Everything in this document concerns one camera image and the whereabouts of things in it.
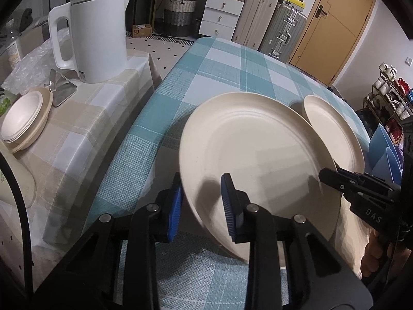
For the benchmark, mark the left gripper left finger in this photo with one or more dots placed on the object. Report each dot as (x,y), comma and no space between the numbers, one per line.
(113,264)

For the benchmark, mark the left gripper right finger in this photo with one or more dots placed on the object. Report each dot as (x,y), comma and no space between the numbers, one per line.
(291,265)

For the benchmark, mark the blue bowl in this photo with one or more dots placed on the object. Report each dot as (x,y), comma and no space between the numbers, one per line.
(379,142)
(387,168)

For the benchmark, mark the cream plate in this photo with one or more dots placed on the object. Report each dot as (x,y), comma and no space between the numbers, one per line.
(351,232)
(335,132)
(271,152)

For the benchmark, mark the right hand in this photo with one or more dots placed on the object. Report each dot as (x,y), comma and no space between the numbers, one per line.
(374,251)

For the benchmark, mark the teal plaid tablecloth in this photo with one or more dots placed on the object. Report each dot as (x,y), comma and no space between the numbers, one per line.
(192,271)

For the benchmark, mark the wooden shoe rack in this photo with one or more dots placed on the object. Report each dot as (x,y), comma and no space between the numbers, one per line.
(389,101)

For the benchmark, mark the beige plaid tablecloth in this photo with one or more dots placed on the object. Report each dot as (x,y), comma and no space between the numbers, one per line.
(71,156)

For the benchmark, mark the stacked small cream dishes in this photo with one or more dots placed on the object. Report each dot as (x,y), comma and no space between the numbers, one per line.
(26,119)

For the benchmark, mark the metal phone stand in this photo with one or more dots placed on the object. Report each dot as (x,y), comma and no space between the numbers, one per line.
(60,87)

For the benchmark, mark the wooden door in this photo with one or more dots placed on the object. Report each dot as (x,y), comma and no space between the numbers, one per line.
(333,31)

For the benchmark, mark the silver suitcase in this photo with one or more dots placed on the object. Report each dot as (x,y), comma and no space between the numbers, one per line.
(284,30)

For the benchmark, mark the beige suitcase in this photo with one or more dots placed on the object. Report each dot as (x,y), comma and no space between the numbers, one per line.
(253,22)

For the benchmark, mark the dotted floor rug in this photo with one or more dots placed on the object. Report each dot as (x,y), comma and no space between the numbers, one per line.
(164,51)

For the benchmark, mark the small cardboard box on floor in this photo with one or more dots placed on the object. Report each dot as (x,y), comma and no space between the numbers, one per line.
(139,31)

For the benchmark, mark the white electric kettle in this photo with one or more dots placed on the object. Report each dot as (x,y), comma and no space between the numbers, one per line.
(98,34)

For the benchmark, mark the woven laundry basket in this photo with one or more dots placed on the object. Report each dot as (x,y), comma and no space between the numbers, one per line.
(178,17)

